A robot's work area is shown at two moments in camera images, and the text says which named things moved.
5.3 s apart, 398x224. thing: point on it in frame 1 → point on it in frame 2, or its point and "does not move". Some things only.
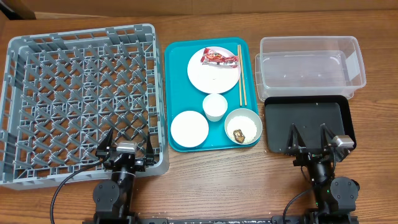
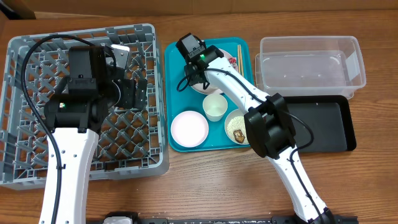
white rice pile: [245, 124] does not move
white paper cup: [214, 106] does not move
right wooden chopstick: [242, 75] does not move
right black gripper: [310, 157] → [193, 72]
